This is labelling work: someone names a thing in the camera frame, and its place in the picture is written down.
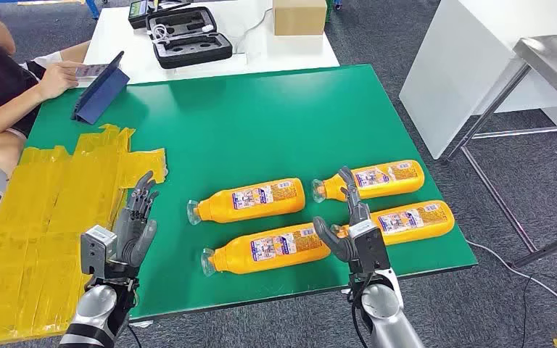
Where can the smartphone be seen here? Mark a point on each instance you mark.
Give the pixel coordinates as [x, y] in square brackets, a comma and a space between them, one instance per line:
[91, 70]

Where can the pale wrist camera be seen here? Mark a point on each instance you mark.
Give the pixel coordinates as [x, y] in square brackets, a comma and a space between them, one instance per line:
[370, 249]
[97, 249]

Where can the person's right forearm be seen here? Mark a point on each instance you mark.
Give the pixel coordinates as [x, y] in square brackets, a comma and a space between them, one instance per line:
[4, 115]

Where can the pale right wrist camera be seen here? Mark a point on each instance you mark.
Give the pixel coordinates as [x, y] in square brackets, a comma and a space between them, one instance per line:
[370, 249]

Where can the black foam-lined case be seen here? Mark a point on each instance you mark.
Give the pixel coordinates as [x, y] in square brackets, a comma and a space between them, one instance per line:
[197, 48]

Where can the white table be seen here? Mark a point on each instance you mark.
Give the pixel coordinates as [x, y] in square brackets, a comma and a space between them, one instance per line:
[288, 53]

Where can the yellow tape sheet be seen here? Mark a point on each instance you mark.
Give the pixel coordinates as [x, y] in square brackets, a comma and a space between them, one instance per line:
[33, 230]

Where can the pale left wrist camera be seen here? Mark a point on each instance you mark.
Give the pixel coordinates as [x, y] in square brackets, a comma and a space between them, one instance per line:
[97, 249]

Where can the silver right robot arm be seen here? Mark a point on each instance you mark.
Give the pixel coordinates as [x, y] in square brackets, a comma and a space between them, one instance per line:
[386, 317]

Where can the green plastic crate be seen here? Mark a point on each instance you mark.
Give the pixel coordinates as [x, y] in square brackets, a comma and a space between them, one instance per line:
[328, 10]

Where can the orange detergent bottle clear cap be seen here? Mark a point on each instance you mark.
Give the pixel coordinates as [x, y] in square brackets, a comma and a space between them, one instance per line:
[259, 201]
[240, 254]
[398, 180]
[427, 221]

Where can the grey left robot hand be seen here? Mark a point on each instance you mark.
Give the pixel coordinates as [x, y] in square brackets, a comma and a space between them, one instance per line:
[132, 235]

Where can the black device green screen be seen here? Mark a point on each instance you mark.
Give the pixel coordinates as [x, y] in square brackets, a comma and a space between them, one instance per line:
[138, 12]

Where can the white paper scrap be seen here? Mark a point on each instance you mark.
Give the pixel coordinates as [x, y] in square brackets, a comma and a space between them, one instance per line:
[140, 324]

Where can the brown cardboard box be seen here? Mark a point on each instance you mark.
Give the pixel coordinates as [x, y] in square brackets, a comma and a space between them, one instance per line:
[300, 17]

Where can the blue frame leg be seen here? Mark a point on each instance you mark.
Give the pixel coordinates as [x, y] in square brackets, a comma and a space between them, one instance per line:
[93, 8]

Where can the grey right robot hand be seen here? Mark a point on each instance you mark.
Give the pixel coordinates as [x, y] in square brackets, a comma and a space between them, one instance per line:
[359, 213]

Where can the person's right hand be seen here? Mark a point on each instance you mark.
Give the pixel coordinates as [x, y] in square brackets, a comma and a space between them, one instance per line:
[57, 79]

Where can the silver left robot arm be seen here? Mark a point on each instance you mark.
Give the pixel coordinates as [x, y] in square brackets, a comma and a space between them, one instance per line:
[93, 310]

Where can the tablet in blue case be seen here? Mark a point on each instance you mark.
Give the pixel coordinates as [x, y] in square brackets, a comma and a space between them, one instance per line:
[103, 93]

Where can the small white adapter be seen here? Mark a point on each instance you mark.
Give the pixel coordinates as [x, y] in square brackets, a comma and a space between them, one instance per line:
[207, 29]

